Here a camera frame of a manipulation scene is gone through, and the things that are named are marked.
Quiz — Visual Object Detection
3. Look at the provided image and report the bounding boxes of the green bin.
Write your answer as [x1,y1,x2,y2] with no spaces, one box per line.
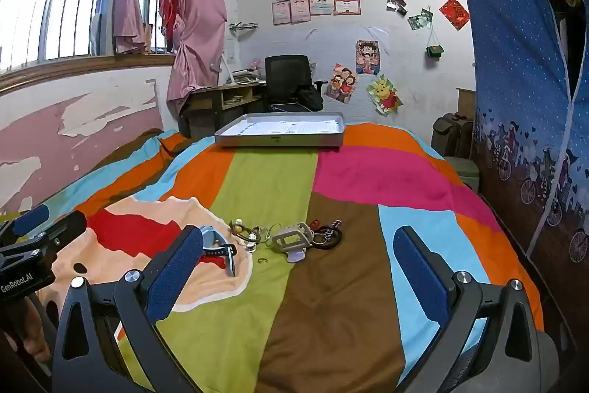
[444,157,480,191]

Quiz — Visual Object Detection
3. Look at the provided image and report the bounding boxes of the black and pink keychain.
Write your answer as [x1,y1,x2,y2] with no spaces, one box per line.
[309,218,343,249]

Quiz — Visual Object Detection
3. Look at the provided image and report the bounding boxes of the colourful striped blanket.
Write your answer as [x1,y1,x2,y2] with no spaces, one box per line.
[0,122,546,393]

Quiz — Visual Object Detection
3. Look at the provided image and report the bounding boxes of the red hanging ornament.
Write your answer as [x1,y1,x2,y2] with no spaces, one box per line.
[159,0,179,39]

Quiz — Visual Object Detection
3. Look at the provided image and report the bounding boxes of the person's left hand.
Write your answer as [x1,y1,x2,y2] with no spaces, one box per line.
[17,295,52,364]

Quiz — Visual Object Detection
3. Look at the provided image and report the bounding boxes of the red wall card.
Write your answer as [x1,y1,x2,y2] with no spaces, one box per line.
[438,0,470,31]

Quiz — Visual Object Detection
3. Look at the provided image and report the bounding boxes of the brown cord bracelet with beads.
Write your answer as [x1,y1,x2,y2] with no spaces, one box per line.
[229,218,263,254]

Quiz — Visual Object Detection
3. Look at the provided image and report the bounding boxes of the yellow bear wall poster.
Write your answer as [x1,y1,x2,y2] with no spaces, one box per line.
[366,74,403,117]

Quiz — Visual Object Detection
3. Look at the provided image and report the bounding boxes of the blue printed wardrobe cloth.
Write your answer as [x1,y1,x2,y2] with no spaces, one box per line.
[455,0,589,266]

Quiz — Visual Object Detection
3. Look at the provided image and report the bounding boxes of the black office chair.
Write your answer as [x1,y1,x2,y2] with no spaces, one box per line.
[263,55,325,113]

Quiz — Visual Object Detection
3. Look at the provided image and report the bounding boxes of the olive bag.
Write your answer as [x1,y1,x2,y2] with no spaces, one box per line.
[431,113,475,159]

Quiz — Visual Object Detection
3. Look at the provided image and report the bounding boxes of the silver wire bracelet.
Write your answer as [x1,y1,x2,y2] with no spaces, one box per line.
[253,225,277,245]

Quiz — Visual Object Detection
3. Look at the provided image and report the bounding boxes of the grey tray with grid paper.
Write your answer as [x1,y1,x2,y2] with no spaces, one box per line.
[214,112,347,150]

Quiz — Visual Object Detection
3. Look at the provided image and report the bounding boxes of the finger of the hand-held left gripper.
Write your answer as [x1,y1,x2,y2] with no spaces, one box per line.
[0,210,88,259]
[0,203,50,244]

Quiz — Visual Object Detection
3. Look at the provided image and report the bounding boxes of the blue smartwatch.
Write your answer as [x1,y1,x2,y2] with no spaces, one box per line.
[198,226,239,278]

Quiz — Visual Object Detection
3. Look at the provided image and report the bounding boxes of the pile of books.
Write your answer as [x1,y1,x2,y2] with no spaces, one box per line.
[232,68,268,85]

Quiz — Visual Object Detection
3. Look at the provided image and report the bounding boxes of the wooden cabinet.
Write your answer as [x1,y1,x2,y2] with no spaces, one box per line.
[456,88,476,120]

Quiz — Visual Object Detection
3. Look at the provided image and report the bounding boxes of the cartoon family wall poster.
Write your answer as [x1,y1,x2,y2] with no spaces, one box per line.
[324,62,359,105]

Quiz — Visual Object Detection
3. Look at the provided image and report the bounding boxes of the wooden desk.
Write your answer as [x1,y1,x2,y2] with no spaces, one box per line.
[179,81,268,139]

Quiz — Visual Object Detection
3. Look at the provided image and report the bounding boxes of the wooden window sill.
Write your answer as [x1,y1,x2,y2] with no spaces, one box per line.
[0,55,178,93]

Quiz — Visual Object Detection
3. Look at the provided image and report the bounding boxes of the anime wall poster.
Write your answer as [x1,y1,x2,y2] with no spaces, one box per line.
[355,39,382,76]

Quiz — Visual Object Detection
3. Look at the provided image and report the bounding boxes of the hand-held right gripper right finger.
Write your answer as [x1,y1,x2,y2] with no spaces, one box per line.
[393,226,548,393]

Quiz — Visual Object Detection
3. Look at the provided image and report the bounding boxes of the white clothes hanger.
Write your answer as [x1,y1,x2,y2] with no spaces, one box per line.
[267,96,314,113]

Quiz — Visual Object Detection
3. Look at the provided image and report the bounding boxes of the small green hanging bag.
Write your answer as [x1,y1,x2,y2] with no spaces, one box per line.
[426,25,445,61]

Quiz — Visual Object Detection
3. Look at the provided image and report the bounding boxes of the black bag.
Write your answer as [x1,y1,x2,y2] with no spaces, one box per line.
[294,82,325,112]

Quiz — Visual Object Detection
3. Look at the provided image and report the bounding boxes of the green wall cards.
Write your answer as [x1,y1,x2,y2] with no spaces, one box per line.
[407,6,434,32]

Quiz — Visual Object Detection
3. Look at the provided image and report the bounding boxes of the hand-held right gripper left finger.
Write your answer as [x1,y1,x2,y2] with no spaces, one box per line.
[50,226,205,393]

